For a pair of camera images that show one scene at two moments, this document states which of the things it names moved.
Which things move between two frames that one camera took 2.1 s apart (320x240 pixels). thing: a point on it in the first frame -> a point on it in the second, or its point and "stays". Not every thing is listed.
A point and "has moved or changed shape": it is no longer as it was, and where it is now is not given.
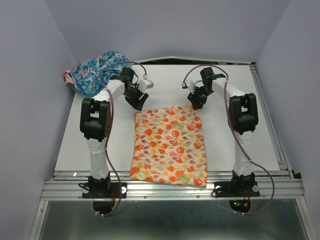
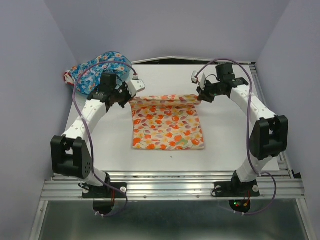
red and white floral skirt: x=68 y=78 stays
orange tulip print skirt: x=168 y=146 has moved or changed shape
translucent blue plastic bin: x=90 y=78 stays
